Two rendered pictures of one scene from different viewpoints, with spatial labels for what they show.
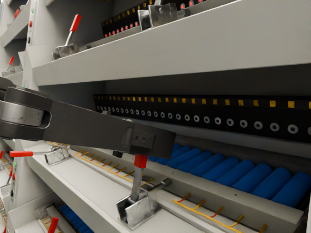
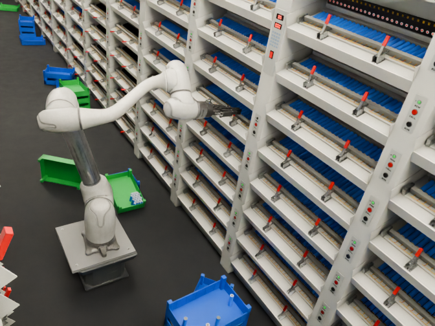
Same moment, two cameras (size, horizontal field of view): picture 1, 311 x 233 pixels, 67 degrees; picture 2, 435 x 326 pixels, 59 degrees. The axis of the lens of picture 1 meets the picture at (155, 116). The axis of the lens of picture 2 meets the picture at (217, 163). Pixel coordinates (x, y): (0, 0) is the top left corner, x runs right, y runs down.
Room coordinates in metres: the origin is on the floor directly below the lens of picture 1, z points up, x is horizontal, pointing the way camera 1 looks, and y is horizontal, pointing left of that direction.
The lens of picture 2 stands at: (-1.66, -0.03, 1.84)
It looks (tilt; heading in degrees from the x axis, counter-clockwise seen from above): 32 degrees down; 2
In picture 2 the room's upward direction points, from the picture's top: 10 degrees clockwise
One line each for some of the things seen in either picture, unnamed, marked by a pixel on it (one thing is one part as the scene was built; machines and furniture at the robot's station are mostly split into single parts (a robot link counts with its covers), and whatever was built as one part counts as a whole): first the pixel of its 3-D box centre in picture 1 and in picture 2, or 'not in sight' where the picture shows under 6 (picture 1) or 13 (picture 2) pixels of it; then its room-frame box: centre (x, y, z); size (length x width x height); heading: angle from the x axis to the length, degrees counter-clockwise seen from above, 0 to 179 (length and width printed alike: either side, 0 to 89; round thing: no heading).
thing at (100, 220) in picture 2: not in sight; (100, 217); (-0.12, 0.61, 0.39); 0.18 x 0.16 x 0.22; 24
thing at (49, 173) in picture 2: not in sight; (61, 172); (0.58, 1.19, 0.10); 0.30 x 0.08 x 0.20; 91
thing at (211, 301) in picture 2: not in sight; (208, 310); (-0.59, -0.05, 0.44); 0.30 x 0.20 x 0.08; 133
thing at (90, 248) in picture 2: not in sight; (100, 240); (-0.14, 0.60, 0.25); 0.22 x 0.18 x 0.06; 31
